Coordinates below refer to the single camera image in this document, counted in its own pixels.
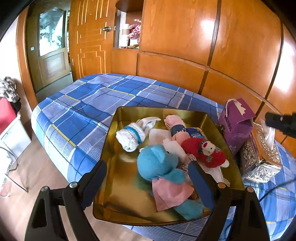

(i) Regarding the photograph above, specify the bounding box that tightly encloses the white sock with teal stripe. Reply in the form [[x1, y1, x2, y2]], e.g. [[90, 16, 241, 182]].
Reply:
[[115, 117, 161, 152]]

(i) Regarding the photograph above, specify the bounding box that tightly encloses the red snowman christmas sock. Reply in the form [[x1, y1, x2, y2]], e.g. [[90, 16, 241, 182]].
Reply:
[[181, 138, 229, 168]]

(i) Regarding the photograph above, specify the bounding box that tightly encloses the teal plush toy pink dress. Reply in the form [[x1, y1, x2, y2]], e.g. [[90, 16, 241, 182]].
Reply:
[[137, 145, 204, 220]]

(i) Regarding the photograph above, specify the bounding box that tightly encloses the white foam sponge block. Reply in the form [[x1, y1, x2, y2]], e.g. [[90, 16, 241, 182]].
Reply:
[[149, 128, 172, 145]]

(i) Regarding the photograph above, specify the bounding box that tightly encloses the pink towel with label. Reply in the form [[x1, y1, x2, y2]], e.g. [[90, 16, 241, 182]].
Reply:
[[164, 115, 190, 145]]

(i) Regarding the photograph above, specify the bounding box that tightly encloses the blue white tissue packet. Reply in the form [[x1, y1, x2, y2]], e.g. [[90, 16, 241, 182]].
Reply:
[[186, 128, 206, 138]]

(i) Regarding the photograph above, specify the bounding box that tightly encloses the ornate gold tissue box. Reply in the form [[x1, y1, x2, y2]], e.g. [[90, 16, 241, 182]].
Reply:
[[240, 123, 281, 183]]

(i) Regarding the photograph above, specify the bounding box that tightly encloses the gold metal tray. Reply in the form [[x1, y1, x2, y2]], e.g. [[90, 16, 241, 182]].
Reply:
[[93, 106, 244, 226]]

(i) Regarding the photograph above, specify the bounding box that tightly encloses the purple paper gift box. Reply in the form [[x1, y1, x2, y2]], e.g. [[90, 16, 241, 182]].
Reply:
[[218, 98, 255, 156]]

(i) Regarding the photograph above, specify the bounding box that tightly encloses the blue plaid bed sheet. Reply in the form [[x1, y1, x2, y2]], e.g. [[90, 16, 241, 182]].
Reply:
[[31, 74, 295, 240]]

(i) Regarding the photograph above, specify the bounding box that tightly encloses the wooden wardrobe panelling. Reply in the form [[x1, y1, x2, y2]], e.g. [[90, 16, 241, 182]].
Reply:
[[111, 0, 296, 151]]

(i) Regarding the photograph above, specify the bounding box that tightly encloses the red bag with clothes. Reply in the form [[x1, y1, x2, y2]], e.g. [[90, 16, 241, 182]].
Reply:
[[1, 76, 21, 133]]

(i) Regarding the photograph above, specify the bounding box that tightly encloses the glass panel door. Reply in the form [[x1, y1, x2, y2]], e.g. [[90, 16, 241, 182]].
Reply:
[[26, 1, 71, 93]]

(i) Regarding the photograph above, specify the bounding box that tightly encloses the wooden door with knob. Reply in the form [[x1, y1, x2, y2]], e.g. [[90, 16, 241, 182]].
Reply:
[[69, 0, 116, 81]]

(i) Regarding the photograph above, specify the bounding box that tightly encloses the pink plush toy on shelf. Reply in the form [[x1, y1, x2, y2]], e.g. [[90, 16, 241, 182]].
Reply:
[[127, 19, 142, 44]]

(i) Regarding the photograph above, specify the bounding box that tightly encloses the black cable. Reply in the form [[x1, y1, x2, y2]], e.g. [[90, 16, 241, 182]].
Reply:
[[257, 179, 296, 203]]

